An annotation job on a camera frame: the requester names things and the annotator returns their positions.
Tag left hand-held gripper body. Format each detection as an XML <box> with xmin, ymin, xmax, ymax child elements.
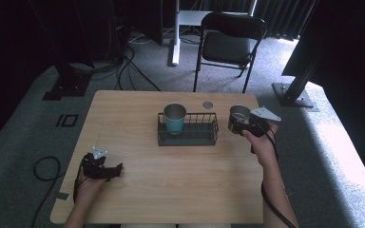
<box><xmin>81</xmin><ymin>145</ymin><xmax>109</xmax><ymax>181</ymax></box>

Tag dark curtain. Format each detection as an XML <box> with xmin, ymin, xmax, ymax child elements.
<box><xmin>252</xmin><ymin>0</ymin><xmax>318</xmax><ymax>42</ymax></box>

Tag black floor stand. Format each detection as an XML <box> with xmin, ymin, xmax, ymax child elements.
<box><xmin>42</xmin><ymin>61</ymin><xmax>93</xmax><ymax>102</ymax></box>

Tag teal metal cup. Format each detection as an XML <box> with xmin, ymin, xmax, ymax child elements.
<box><xmin>163</xmin><ymin>103</ymin><xmax>187</xmax><ymax>136</ymax></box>

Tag bundle of black floor cables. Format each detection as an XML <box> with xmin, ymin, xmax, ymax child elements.
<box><xmin>69</xmin><ymin>28</ymin><xmax>162</xmax><ymax>93</ymax></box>

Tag black wire basket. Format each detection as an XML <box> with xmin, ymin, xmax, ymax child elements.
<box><xmin>156</xmin><ymin>111</ymin><xmax>220</xmax><ymax>147</ymax></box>

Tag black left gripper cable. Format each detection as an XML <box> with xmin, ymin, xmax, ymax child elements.
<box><xmin>72</xmin><ymin>157</ymin><xmax>87</xmax><ymax>204</ymax></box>

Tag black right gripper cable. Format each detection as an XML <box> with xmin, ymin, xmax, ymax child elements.
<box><xmin>259</xmin><ymin>131</ymin><xmax>298</xmax><ymax>228</ymax></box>

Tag black looped floor cable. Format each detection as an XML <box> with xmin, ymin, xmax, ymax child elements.
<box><xmin>30</xmin><ymin>155</ymin><xmax>63</xmax><ymax>228</ymax></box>

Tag dark metal cup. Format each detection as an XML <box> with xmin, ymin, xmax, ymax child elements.
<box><xmin>227</xmin><ymin>104</ymin><xmax>252</xmax><ymax>136</ymax></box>

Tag person's right hand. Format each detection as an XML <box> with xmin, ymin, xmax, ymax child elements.
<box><xmin>241</xmin><ymin>123</ymin><xmax>279</xmax><ymax>168</ymax></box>

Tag black folding chair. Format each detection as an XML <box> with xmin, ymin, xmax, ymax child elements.
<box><xmin>192</xmin><ymin>11</ymin><xmax>268</xmax><ymax>95</ymax></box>

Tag black metal stand with base plate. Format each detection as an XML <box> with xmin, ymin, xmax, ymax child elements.
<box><xmin>271</xmin><ymin>0</ymin><xmax>320</xmax><ymax>112</ymax></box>

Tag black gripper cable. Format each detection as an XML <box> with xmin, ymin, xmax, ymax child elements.
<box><xmin>72</xmin><ymin>157</ymin><xmax>87</xmax><ymax>204</ymax></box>
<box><xmin>259</xmin><ymin>131</ymin><xmax>298</xmax><ymax>228</ymax></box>

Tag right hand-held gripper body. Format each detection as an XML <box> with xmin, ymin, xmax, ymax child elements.
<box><xmin>247</xmin><ymin>106</ymin><xmax>282</xmax><ymax>139</ymax></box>

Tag person's left hand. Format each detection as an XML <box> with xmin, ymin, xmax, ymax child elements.
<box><xmin>74</xmin><ymin>177</ymin><xmax>107</xmax><ymax>204</ymax></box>

